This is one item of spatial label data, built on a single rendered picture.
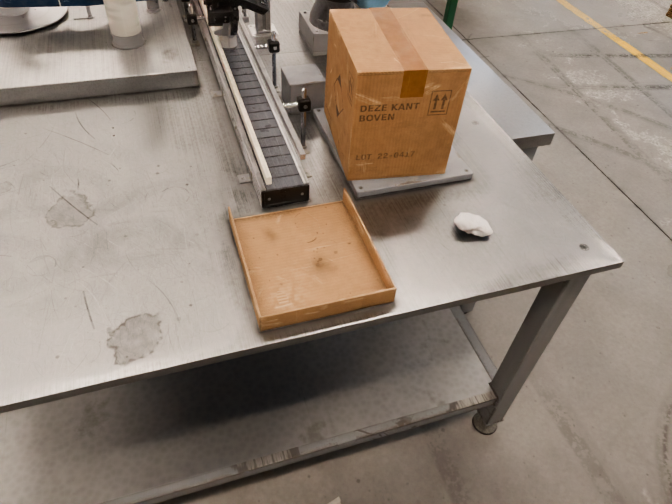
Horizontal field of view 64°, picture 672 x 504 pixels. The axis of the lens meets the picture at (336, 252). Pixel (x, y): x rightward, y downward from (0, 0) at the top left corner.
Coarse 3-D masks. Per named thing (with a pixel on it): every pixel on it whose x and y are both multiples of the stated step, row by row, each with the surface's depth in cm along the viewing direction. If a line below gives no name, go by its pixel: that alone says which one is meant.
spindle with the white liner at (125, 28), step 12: (108, 0) 145; (120, 0) 145; (132, 0) 148; (108, 12) 148; (120, 12) 147; (132, 12) 149; (120, 24) 150; (132, 24) 151; (120, 36) 152; (132, 36) 153; (120, 48) 155; (132, 48) 155
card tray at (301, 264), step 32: (256, 224) 115; (288, 224) 115; (320, 224) 116; (352, 224) 117; (256, 256) 108; (288, 256) 109; (320, 256) 109; (352, 256) 110; (256, 288) 103; (288, 288) 103; (320, 288) 104; (352, 288) 104; (384, 288) 105; (288, 320) 96
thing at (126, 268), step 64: (256, 64) 164; (320, 64) 166; (0, 128) 133; (64, 128) 135; (128, 128) 136; (192, 128) 138; (0, 192) 117; (64, 192) 118; (128, 192) 120; (192, 192) 121; (320, 192) 124; (448, 192) 127; (512, 192) 128; (0, 256) 105; (64, 256) 106; (128, 256) 107; (192, 256) 108; (384, 256) 111; (448, 256) 112; (512, 256) 113; (576, 256) 115; (0, 320) 94; (64, 320) 95; (128, 320) 96; (192, 320) 97; (256, 320) 98; (320, 320) 99; (384, 320) 101; (0, 384) 86; (64, 384) 87
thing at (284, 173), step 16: (240, 48) 159; (240, 64) 153; (240, 80) 147; (256, 80) 147; (256, 96) 141; (256, 112) 136; (272, 112) 137; (256, 128) 131; (272, 128) 132; (272, 144) 127; (256, 160) 123; (272, 160) 123; (288, 160) 123; (272, 176) 119; (288, 176) 119
